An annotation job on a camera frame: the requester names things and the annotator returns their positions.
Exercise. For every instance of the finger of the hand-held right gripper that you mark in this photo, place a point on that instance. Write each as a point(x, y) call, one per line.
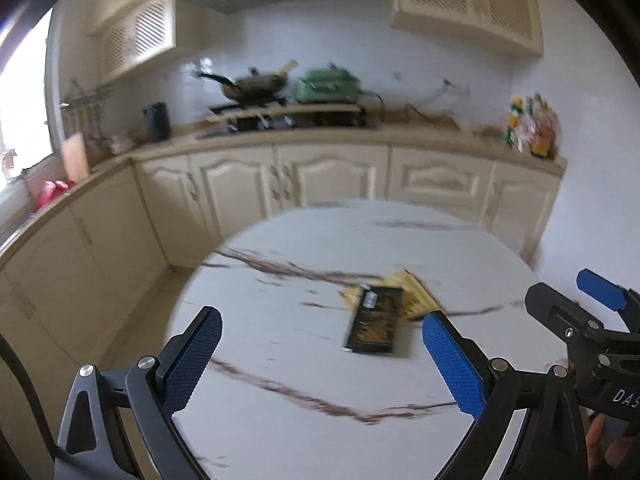
point(560, 312)
point(600, 287)

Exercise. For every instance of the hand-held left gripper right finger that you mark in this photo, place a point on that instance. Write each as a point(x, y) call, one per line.
point(452, 365)

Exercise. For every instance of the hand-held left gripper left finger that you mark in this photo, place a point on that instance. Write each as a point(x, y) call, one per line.
point(192, 357)

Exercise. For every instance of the black snack packet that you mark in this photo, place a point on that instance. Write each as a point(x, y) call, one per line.
point(375, 320)

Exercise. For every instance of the person's right hand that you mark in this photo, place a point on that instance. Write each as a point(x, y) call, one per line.
point(617, 452)

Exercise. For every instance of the gold snack packet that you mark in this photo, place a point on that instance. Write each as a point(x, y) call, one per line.
point(417, 296)

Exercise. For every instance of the cluster of condiment bottles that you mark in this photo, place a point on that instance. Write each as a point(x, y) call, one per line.
point(532, 130)

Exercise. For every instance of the red rubber gloves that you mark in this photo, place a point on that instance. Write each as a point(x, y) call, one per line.
point(50, 192)

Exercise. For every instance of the wooden cutting board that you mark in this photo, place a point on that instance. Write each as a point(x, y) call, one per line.
point(76, 157)

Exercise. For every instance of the black kettle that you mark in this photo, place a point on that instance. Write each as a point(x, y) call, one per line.
point(157, 122)

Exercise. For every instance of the black gas stove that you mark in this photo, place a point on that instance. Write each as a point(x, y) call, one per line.
point(300, 120)

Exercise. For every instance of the chrome faucet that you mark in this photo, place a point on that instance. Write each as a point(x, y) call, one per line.
point(10, 160)

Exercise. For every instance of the black wok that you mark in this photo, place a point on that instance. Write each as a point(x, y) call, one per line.
point(255, 86)

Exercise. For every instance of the green electric cooker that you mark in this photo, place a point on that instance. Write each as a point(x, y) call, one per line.
point(325, 85)

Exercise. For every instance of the kitchen window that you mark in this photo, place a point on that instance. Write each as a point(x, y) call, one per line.
point(25, 100)

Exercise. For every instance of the cream lattice door cabinet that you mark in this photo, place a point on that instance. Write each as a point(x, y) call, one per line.
point(135, 35)
point(470, 0)

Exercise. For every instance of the white wall socket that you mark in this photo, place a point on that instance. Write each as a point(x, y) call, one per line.
point(462, 91)

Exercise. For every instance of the wall utensil rack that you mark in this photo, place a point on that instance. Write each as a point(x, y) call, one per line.
point(87, 97)

